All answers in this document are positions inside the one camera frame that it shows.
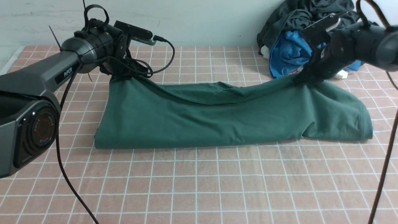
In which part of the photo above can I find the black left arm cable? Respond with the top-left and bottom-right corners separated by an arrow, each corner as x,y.
48,0 -> 175,224

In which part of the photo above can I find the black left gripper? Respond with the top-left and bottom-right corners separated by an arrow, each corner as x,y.
99,34 -> 153,80

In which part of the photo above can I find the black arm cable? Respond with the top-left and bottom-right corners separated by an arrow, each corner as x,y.
355,0 -> 398,224
48,0 -> 175,224

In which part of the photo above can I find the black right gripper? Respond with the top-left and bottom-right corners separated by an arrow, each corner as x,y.
292,34 -> 352,85

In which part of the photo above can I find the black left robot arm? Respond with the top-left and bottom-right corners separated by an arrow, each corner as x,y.
0,18 -> 155,178

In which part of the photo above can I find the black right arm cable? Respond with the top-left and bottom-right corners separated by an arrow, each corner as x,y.
355,0 -> 398,224

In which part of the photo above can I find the dark grey crumpled garment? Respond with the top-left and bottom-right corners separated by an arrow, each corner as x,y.
257,0 -> 359,49

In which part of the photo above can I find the blue crumpled shirt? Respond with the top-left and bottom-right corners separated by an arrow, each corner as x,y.
269,30 -> 363,79

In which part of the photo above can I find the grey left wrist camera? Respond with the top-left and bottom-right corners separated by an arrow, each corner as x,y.
114,21 -> 156,46

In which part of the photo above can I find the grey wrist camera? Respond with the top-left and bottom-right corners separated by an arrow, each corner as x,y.
300,12 -> 347,46
114,21 -> 156,46

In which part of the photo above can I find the pink checkered tablecloth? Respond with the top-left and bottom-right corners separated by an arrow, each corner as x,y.
0,46 -> 397,224

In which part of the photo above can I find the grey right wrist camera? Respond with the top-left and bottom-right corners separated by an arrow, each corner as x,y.
300,12 -> 347,46

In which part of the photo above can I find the green long-sleeve top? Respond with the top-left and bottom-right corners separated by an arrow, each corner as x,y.
94,75 -> 373,149

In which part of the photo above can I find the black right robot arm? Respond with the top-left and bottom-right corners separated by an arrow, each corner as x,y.
293,23 -> 398,85

